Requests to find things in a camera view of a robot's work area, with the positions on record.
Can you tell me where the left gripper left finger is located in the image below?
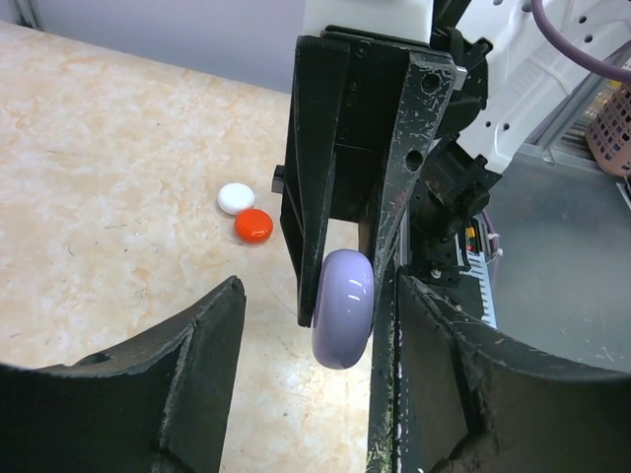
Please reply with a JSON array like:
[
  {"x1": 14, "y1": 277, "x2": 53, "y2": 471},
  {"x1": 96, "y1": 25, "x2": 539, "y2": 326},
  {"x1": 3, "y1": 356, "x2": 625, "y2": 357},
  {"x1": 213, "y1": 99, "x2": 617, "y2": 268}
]
[{"x1": 1, "y1": 277, "x2": 246, "y2": 472}]

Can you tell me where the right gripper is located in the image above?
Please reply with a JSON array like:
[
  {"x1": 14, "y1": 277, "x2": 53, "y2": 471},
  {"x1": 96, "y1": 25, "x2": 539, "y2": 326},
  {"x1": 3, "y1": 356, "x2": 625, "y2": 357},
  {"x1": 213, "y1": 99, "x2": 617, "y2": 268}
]
[{"x1": 273, "y1": 26, "x2": 466, "y2": 327}]

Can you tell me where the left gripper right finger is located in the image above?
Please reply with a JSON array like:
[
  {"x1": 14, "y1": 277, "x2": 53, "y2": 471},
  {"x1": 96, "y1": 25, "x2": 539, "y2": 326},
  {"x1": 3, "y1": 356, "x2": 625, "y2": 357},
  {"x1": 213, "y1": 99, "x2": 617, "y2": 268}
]
[{"x1": 398, "y1": 276, "x2": 630, "y2": 472}]

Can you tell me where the purple earbud charging case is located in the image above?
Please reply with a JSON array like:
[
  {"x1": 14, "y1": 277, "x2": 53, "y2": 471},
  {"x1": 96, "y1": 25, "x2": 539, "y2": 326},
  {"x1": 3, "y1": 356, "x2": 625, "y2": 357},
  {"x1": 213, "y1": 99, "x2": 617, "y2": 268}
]
[{"x1": 312, "y1": 249, "x2": 375, "y2": 371}]

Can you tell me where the white earbud charging case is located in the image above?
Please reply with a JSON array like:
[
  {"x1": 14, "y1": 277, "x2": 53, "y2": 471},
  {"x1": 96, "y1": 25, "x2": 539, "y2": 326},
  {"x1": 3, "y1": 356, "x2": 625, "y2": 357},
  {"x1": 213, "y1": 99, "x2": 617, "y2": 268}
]
[{"x1": 217, "y1": 182, "x2": 255, "y2": 216}]

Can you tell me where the red earbud charging case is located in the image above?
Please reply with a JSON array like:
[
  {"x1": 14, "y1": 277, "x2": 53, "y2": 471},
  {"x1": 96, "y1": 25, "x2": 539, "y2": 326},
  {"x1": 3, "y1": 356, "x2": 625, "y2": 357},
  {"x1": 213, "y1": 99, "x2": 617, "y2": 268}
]
[{"x1": 234, "y1": 208, "x2": 274, "y2": 244}]

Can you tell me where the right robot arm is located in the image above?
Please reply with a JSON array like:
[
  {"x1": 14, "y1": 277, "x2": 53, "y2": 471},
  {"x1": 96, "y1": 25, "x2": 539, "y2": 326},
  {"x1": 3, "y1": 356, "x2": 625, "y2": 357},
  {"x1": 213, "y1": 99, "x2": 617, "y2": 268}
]
[{"x1": 276, "y1": 1, "x2": 630, "y2": 327}]

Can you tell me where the pink plastic basket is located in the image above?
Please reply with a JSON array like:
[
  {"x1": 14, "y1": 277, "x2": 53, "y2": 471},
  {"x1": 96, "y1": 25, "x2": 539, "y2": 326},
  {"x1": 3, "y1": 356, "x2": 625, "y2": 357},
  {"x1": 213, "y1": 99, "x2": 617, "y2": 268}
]
[{"x1": 585, "y1": 84, "x2": 631, "y2": 177}]

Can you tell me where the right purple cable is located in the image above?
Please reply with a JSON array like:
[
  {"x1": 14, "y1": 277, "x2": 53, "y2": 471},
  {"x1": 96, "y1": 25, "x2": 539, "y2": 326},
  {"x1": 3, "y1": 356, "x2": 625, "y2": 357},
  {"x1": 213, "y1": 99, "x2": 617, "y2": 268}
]
[{"x1": 529, "y1": 0, "x2": 631, "y2": 85}]

